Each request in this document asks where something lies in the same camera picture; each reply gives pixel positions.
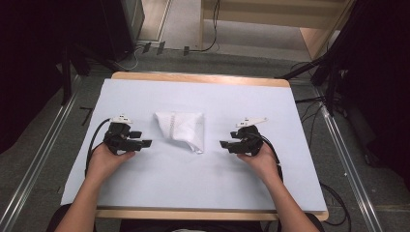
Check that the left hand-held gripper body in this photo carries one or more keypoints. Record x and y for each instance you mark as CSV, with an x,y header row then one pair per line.
x,y
116,137

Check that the white mesh laundry bag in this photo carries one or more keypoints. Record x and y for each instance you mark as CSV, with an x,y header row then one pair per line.
x,y
182,127

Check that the person's dark clothing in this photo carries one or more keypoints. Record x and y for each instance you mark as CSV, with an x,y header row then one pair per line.
x,y
193,226

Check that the dark curtain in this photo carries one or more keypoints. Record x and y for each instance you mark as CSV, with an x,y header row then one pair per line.
x,y
29,64
383,80

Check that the light wooden shelf unit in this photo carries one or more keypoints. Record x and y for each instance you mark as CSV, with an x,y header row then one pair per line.
x,y
312,35

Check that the aluminium floor rail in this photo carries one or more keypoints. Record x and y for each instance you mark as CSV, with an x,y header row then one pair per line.
x,y
348,164
38,161

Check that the black cabinet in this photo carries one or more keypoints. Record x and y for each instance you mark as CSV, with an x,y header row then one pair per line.
x,y
119,29

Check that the person's right hand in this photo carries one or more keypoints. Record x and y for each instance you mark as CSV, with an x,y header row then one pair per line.
x,y
262,162

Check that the pale blue table mat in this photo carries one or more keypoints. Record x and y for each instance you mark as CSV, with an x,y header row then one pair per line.
x,y
193,180

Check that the black metal stand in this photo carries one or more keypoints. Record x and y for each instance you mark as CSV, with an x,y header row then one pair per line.
x,y
322,74
66,77

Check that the person's left hand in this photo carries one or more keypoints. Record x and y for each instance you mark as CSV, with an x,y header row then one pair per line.
x,y
104,162

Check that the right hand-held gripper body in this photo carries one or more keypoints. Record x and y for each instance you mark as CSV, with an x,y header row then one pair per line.
x,y
249,141

